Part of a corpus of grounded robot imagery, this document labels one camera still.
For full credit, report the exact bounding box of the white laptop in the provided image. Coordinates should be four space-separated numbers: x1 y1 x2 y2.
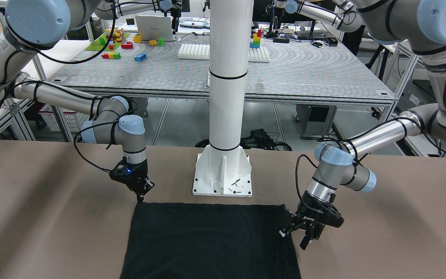
135 15 174 42

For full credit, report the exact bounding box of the red green block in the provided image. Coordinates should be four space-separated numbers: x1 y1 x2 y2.
101 52 121 59

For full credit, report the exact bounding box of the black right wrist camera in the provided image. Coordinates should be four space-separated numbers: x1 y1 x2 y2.
109 162 134 184

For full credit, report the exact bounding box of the white plastic basket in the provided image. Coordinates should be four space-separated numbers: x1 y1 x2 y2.
38 104 89 133

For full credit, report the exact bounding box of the green building block baseplate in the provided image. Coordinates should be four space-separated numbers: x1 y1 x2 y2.
85 32 131 52

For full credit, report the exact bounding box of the aluminium slatted work table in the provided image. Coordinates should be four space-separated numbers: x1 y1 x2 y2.
42 32 398 155

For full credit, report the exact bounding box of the black printed t-shirt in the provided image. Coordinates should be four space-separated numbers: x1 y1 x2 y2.
120 202 301 279

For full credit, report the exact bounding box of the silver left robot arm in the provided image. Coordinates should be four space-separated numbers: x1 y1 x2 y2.
278 0 446 249

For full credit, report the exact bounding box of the stacked colourful block tower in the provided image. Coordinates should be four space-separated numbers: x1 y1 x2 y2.
249 29 262 49

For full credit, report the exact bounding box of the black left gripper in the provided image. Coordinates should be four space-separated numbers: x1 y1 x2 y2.
279 191 345 250

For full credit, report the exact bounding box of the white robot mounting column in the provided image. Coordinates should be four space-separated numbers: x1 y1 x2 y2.
192 0 253 197

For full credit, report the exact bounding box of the blue building block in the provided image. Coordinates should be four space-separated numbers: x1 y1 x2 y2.
134 53 147 62

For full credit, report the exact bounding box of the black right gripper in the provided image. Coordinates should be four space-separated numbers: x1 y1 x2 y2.
129 160 155 204

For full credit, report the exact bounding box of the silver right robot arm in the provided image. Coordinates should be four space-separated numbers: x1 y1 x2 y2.
0 0 154 202

